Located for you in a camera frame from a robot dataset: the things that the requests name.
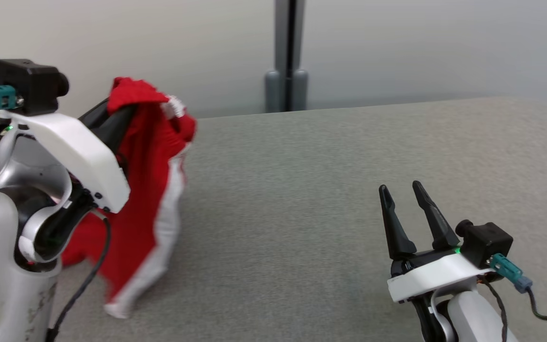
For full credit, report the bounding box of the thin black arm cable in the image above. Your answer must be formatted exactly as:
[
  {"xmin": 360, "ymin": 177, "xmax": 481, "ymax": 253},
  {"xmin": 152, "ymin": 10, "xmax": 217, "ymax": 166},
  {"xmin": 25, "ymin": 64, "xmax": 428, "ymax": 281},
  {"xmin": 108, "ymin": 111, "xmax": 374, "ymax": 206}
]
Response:
[
  {"xmin": 479, "ymin": 278, "xmax": 509, "ymax": 342},
  {"xmin": 47, "ymin": 212, "xmax": 112, "ymax": 342}
]

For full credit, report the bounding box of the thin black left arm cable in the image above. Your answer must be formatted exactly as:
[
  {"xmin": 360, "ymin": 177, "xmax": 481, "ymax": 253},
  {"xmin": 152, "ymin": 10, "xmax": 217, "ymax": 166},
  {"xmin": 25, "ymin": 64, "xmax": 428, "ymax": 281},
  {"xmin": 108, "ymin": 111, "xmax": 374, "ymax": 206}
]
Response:
[{"xmin": 47, "ymin": 212, "xmax": 112, "ymax": 342}]

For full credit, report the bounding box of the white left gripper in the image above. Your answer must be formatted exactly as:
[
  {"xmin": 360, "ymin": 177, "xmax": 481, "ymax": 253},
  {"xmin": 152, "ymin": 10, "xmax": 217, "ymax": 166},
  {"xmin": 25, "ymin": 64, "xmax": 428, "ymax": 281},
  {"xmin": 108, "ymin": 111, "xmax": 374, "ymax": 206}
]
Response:
[{"xmin": 5, "ymin": 97, "xmax": 137, "ymax": 213}]

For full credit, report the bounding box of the red garment stack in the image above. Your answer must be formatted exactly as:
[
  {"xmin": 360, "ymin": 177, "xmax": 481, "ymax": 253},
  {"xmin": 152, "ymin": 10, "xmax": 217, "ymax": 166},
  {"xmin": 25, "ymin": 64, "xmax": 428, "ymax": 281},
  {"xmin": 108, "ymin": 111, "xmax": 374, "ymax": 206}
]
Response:
[{"xmin": 0, "ymin": 77, "xmax": 198, "ymax": 319}]

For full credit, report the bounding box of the teal plug right camera cable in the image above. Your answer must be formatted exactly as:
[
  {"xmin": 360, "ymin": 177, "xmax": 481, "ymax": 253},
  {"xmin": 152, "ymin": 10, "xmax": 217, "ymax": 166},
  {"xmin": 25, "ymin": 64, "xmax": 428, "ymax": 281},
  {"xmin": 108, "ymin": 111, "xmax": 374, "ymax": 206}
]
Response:
[{"xmin": 489, "ymin": 254, "xmax": 547, "ymax": 322}]

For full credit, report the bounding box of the grey door frame post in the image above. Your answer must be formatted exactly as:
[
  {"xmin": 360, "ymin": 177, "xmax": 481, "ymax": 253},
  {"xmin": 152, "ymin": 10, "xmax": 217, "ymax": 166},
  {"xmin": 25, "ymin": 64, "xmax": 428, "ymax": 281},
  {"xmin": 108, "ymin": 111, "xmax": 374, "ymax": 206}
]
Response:
[{"xmin": 264, "ymin": 0, "xmax": 309, "ymax": 114}]

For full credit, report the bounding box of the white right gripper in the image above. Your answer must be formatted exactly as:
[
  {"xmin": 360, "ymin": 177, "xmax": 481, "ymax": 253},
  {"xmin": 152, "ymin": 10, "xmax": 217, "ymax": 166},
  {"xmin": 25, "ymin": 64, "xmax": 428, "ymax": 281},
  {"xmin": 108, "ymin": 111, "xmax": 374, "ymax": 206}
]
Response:
[{"xmin": 378, "ymin": 180, "xmax": 492, "ymax": 304}]

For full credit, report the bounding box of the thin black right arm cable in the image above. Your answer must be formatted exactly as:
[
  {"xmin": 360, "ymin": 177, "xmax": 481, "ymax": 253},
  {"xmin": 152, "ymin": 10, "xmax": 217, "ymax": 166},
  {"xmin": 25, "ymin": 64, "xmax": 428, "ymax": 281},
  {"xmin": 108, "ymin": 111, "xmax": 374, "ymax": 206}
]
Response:
[{"xmin": 479, "ymin": 278, "xmax": 509, "ymax": 342}]

